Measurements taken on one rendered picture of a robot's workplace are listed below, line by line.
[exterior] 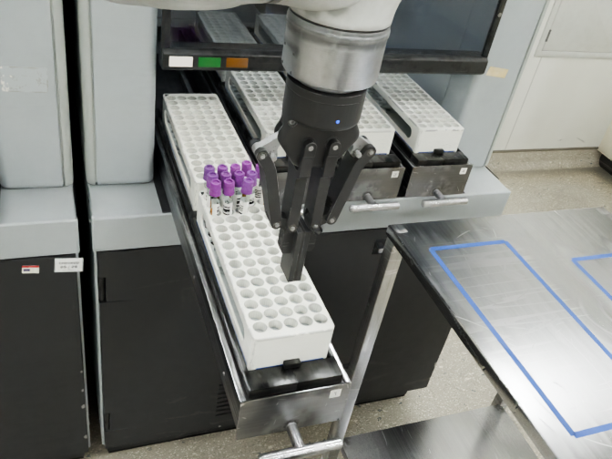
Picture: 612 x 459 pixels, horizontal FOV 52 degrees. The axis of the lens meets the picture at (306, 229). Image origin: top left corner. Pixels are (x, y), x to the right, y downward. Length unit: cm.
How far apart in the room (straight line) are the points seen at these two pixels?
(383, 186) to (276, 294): 49
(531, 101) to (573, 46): 28
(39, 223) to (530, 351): 75
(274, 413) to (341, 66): 41
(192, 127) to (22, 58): 28
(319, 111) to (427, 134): 69
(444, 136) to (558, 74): 185
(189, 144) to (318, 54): 53
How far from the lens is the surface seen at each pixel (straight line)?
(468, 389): 197
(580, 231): 117
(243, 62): 106
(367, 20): 54
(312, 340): 74
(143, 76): 107
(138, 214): 109
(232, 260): 80
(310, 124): 57
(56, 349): 128
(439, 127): 128
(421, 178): 124
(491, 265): 100
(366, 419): 179
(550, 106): 314
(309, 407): 77
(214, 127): 110
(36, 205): 112
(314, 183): 65
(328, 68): 54
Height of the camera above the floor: 137
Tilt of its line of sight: 36 degrees down
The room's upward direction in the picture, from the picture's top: 11 degrees clockwise
